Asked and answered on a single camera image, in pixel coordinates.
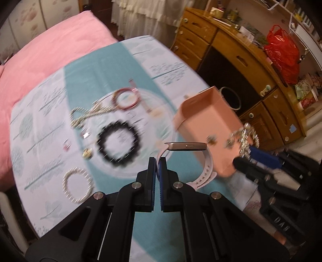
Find pink bed blanket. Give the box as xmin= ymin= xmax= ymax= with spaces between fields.
xmin=0 ymin=10 xmax=119 ymax=157

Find white frilled cloth cover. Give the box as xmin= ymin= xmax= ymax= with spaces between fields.
xmin=111 ymin=0 xmax=187 ymax=48

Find red plastic bag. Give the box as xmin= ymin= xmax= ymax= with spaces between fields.
xmin=263 ymin=24 xmax=301 ymax=86

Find dark round trash bin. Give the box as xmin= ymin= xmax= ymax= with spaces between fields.
xmin=218 ymin=87 xmax=242 ymax=111

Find black bead bracelet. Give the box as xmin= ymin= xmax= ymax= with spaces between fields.
xmin=97 ymin=120 xmax=142 ymax=165

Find wooden desk with drawers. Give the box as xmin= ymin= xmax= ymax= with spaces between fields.
xmin=171 ymin=7 xmax=310 ymax=152

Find light grey chair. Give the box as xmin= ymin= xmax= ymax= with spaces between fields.
xmin=0 ymin=191 xmax=29 ymax=253

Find white strap smart watch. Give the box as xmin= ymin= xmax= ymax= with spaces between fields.
xmin=155 ymin=142 xmax=217 ymax=190

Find red bangle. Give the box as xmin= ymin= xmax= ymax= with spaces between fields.
xmin=111 ymin=88 xmax=140 ymax=110

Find pink jewelry tray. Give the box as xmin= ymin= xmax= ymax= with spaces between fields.
xmin=172 ymin=86 xmax=254 ymax=178

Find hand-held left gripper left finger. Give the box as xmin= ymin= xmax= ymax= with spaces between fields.
xmin=24 ymin=157 xmax=157 ymax=262

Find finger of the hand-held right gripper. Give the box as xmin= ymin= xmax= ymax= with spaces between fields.
xmin=249 ymin=146 xmax=322 ymax=177
xmin=233 ymin=158 xmax=303 ymax=200

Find silver bead bracelet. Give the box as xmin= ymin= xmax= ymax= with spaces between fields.
xmin=205 ymin=123 xmax=260 ymax=158

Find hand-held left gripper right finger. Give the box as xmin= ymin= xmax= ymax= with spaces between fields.
xmin=158 ymin=157 xmax=298 ymax=262

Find pearl necklace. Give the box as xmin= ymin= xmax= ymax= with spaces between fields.
xmin=69 ymin=102 xmax=119 ymax=128

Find white wire wall shelf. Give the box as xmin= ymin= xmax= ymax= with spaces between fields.
xmin=267 ymin=0 xmax=322 ymax=72

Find pearl bracelet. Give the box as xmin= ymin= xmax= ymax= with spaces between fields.
xmin=62 ymin=167 xmax=95 ymax=203

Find rose gold wristwatch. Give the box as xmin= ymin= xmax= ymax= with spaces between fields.
xmin=128 ymin=79 xmax=155 ymax=115

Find floral wardrobe doors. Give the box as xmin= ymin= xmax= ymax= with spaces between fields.
xmin=0 ymin=0 xmax=86 ymax=63

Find printed teal tablecloth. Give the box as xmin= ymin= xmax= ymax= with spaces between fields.
xmin=10 ymin=35 xmax=252 ymax=262

